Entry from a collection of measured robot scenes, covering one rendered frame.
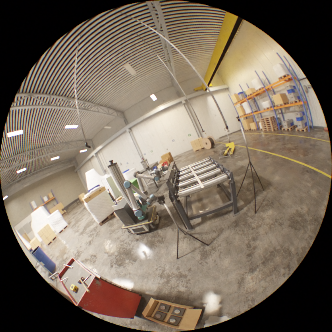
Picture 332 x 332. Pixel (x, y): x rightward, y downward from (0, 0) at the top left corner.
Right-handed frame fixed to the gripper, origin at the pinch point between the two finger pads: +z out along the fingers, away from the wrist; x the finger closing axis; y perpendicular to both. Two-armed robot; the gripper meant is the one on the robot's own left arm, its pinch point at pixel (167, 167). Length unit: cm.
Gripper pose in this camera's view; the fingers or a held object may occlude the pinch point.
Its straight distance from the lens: 225.3
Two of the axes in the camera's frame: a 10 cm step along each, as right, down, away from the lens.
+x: -4.1, -8.9, -1.9
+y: -1.6, 2.7, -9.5
